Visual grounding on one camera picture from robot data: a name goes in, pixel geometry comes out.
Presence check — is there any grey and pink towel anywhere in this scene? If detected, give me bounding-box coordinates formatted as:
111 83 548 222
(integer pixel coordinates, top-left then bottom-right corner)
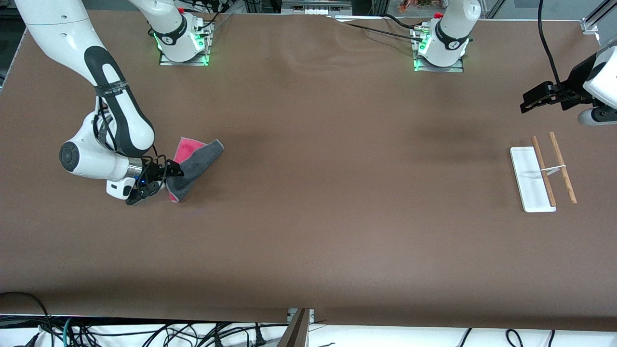
165 137 224 203

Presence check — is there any white rack with wooden rods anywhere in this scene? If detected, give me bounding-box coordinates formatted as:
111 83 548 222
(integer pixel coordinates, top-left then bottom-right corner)
510 132 577 213

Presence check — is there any brown table cover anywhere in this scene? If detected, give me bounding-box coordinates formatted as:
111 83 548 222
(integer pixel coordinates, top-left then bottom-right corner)
0 9 617 332

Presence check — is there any orange object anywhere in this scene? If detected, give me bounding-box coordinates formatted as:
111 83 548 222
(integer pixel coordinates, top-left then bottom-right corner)
398 0 434 13

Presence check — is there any grey metal box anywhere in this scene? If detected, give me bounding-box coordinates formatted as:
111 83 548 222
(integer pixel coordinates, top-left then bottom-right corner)
282 0 352 15

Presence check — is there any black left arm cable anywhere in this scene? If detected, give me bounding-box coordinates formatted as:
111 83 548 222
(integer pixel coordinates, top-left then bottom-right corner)
537 0 565 90

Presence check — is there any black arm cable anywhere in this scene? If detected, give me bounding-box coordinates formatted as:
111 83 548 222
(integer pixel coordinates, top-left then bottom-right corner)
94 95 167 167
537 0 565 90

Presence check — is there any aluminium frame profile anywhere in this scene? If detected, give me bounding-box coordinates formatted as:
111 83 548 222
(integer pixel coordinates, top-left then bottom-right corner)
581 0 617 34

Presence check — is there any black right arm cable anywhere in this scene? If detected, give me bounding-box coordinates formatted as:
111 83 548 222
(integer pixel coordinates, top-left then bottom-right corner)
94 95 167 167

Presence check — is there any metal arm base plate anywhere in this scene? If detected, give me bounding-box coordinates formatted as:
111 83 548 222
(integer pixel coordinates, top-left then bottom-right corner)
412 24 464 73
159 22 210 67

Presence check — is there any short black table cable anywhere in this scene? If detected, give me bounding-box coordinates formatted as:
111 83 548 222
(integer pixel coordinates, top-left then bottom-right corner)
383 13 422 30

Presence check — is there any thick black looped cable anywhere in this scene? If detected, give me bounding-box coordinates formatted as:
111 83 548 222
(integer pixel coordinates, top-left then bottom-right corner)
0 292 54 347

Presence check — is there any long black table cable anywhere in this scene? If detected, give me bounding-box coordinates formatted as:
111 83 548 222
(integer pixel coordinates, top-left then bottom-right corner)
330 17 425 41

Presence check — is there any silver metal bracket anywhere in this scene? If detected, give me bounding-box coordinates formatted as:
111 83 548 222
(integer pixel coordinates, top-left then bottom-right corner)
288 308 315 324

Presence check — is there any dark metal post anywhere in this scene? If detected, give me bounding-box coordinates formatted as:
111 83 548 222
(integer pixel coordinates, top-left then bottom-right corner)
277 308 310 347

